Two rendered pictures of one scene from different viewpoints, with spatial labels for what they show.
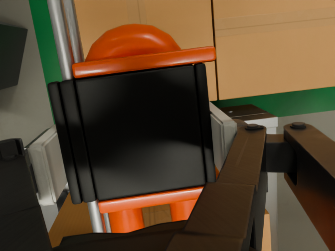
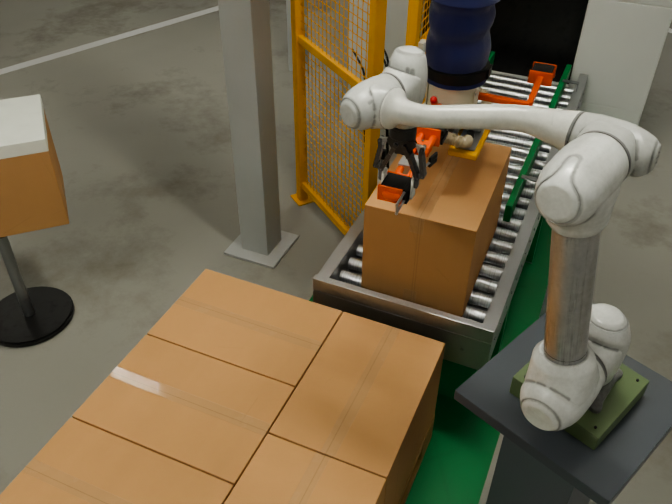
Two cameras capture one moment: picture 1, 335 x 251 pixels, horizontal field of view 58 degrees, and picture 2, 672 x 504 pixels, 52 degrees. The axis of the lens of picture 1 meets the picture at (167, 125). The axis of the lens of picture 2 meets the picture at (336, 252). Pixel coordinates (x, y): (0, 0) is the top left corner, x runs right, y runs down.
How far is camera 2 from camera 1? 1.90 m
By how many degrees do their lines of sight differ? 37
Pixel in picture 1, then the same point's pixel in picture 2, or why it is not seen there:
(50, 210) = (499, 297)
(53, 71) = (473, 477)
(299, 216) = (308, 261)
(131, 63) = (392, 187)
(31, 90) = not seen: hidden behind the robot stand
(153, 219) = (419, 227)
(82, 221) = (456, 244)
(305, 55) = (267, 308)
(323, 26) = (245, 316)
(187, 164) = (391, 175)
